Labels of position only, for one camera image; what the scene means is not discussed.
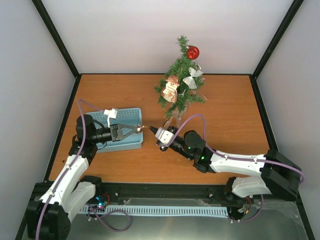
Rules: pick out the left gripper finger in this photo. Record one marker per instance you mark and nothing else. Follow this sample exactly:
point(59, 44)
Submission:
point(124, 133)
point(125, 126)

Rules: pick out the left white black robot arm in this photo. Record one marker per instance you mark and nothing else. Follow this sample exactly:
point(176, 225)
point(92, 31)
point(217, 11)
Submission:
point(50, 217)

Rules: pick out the small green christmas tree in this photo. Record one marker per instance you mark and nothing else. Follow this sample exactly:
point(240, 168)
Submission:
point(183, 43)

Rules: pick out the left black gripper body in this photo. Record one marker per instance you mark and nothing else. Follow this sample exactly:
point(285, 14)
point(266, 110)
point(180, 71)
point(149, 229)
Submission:
point(115, 133)

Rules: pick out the clear plastic battery box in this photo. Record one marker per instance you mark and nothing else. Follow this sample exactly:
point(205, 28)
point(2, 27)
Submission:
point(178, 122)

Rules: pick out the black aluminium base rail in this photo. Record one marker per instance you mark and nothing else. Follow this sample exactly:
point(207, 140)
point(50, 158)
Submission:
point(120, 192)

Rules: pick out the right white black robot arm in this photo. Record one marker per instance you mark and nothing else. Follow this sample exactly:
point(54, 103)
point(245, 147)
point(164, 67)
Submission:
point(263, 174)

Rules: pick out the beige wooden heart ornament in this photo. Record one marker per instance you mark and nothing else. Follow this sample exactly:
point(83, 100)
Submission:
point(168, 122)

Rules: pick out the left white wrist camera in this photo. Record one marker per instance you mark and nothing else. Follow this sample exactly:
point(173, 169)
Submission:
point(111, 114)

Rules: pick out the light blue cable duct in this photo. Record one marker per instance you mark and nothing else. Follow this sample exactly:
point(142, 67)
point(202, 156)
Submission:
point(165, 211)

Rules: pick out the clear angel ornament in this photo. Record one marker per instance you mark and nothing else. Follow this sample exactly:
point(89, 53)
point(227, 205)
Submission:
point(190, 80)

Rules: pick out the red ball ornament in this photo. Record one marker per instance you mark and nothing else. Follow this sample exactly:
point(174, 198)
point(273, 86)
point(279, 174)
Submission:
point(192, 52)

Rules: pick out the snowman ornament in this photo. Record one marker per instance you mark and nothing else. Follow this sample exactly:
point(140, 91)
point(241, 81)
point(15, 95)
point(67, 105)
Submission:
point(169, 91)

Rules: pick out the blue plastic basket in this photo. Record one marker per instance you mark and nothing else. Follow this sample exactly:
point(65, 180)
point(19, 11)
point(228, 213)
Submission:
point(125, 116)

